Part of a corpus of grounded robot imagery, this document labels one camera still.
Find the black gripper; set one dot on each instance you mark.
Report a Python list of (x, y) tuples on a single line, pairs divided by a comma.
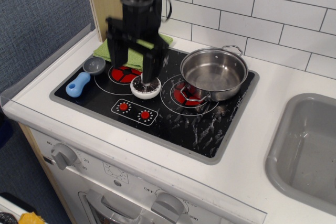
[(138, 22)]

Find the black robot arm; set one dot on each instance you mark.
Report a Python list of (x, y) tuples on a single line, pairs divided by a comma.
[(138, 30)]

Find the stainless steel pot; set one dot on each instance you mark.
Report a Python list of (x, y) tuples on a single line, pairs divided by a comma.
[(213, 74)]

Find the green folded cloth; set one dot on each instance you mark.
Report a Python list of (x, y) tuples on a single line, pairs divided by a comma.
[(135, 59)]

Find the blue grey toy scoop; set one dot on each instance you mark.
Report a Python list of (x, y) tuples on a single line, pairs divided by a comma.
[(93, 66)]

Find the black toy stovetop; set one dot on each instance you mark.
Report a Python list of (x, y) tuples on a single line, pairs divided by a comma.
[(173, 119)]

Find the grey left oven knob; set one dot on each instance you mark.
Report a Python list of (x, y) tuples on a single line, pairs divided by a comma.
[(63, 156)]

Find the grey oven knob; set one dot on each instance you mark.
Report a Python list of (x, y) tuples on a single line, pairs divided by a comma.
[(63, 156), (168, 207)]

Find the white toy oven front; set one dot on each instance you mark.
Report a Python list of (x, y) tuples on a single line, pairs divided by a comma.
[(98, 192)]

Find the grey right oven knob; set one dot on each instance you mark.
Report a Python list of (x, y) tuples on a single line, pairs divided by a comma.
[(168, 207)]

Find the yellow object at corner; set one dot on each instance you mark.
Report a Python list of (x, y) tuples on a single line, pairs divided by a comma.
[(30, 218)]

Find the grey sink basin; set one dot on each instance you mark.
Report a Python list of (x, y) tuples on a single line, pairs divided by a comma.
[(301, 160)]

